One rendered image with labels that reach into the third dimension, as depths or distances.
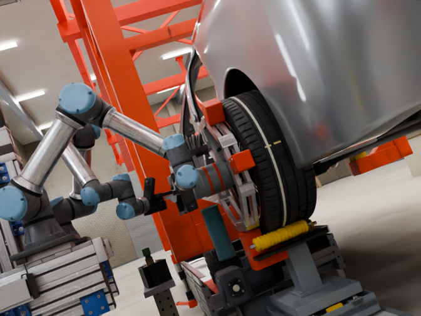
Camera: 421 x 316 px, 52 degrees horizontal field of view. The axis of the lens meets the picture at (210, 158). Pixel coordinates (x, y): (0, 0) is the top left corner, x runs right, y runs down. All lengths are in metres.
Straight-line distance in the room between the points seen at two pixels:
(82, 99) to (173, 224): 1.09
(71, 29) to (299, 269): 4.25
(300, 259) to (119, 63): 1.48
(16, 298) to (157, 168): 1.15
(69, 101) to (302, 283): 1.25
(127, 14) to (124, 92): 3.09
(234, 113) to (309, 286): 0.84
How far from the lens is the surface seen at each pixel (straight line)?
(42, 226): 1.73
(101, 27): 2.73
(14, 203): 1.61
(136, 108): 2.54
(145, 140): 1.66
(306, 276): 2.06
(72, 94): 1.59
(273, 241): 1.90
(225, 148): 1.77
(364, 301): 1.98
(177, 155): 1.50
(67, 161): 1.94
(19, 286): 1.62
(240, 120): 1.79
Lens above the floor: 0.70
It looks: 7 degrees up
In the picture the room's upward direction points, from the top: 21 degrees counter-clockwise
